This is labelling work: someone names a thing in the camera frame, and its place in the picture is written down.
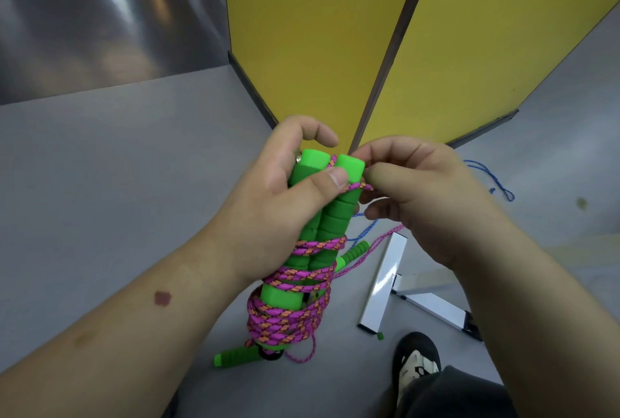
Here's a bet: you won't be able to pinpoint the dark grey trouser leg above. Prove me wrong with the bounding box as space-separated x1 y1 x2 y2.
395 365 520 418

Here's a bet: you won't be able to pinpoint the black and white shoe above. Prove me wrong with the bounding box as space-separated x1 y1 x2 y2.
391 331 442 410

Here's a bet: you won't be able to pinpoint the pink jump rope green handles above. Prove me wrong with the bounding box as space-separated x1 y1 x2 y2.
246 149 406 364

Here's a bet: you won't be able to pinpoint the person's right forearm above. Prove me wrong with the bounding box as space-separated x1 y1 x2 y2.
448 216 620 418

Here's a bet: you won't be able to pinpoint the blue jump rope green handles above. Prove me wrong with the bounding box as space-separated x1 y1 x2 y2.
214 159 515 369

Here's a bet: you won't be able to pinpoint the yellow partition panel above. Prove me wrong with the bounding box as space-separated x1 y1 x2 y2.
357 0 620 149
221 0 428 156

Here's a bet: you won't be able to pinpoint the person's right hand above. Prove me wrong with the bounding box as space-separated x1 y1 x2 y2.
351 136 505 271

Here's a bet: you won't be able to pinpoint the person's left forearm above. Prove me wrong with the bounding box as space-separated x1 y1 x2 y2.
0 226 245 418

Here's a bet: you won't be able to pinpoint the person's left hand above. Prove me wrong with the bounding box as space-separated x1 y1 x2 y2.
212 116 350 288

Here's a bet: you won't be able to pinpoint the white metal stand frame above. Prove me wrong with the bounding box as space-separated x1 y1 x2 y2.
358 232 483 342

